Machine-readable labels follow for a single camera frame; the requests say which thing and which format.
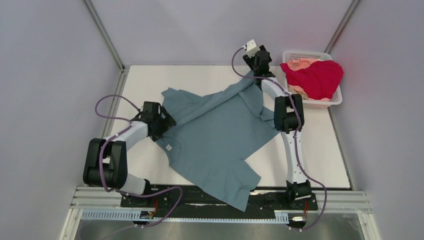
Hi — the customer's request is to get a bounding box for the blue-grey t shirt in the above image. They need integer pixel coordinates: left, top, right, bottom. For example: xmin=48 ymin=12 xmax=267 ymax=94
xmin=157 ymin=76 xmax=278 ymax=212

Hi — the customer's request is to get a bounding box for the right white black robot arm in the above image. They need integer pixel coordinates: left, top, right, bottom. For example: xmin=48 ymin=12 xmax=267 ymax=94
xmin=242 ymin=41 xmax=313 ymax=209

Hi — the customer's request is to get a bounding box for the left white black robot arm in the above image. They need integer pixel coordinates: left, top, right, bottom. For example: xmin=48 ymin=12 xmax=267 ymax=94
xmin=82 ymin=101 xmax=176 ymax=207

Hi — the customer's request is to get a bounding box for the white plastic laundry basket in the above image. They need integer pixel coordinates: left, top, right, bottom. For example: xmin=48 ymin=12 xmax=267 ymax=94
xmin=282 ymin=50 xmax=343 ymax=109

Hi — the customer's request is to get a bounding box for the peach t shirt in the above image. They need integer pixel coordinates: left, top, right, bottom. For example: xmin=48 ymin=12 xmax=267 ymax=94
xmin=283 ymin=58 xmax=331 ymax=102

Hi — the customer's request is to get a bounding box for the red t shirt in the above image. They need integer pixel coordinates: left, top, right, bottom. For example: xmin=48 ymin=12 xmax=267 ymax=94
xmin=280 ymin=60 xmax=344 ymax=100

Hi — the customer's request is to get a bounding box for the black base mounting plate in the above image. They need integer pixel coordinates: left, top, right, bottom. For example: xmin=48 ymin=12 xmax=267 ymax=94
xmin=120 ymin=184 xmax=319 ymax=220

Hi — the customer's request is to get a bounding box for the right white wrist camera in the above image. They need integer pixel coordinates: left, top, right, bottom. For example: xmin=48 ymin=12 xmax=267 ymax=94
xmin=243 ymin=39 xmax=261 ymax=58

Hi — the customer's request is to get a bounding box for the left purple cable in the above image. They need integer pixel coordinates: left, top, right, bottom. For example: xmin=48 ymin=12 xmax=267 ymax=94
xmin=94 ymin=95 xmax=184 ymax=229

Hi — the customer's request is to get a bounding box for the white slotted cable duct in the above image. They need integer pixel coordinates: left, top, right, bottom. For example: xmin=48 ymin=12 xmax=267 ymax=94
xmin=80 ymin=211 xmax=290 ymax=224

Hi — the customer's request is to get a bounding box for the aluminium frame rail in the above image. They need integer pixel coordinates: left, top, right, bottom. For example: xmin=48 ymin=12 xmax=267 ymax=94
xmin=70 ymin=187 xmax=372 ymax=214

